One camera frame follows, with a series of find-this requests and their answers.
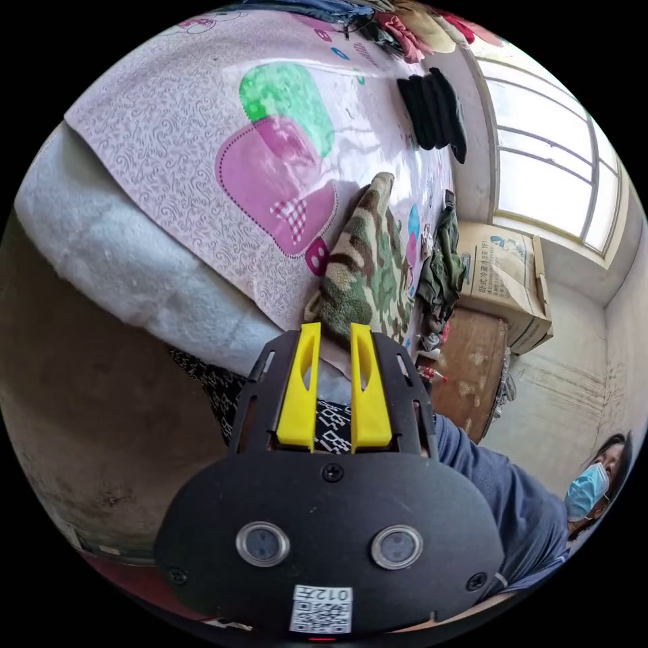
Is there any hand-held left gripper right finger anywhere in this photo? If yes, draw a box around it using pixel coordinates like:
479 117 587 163
350 323 392 453

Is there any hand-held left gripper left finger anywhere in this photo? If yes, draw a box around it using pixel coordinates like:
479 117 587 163
275 322 322 451

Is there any camouflage long sleeve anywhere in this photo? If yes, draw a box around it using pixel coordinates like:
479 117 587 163
303 171 417 347

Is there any brown wooden table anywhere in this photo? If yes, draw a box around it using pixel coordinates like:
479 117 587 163
416 306 510 444

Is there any dark green garment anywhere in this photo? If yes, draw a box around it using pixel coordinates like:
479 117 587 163
416 190 468 335

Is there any cardboard carton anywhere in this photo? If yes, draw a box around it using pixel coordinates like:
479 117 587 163
455 221 554 355

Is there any person's body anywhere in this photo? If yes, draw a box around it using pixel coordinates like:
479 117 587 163
430 414 635 603

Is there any bed with pink printed sheet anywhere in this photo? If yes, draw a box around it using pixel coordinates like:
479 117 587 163
13 5 456 385

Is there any folded black garment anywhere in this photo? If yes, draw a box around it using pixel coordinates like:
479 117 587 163
396 67 468 165

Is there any window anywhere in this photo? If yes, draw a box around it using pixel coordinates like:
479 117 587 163
473 53 622 258

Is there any pile of clothes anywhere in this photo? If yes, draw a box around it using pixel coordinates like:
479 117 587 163
242 0 502 63

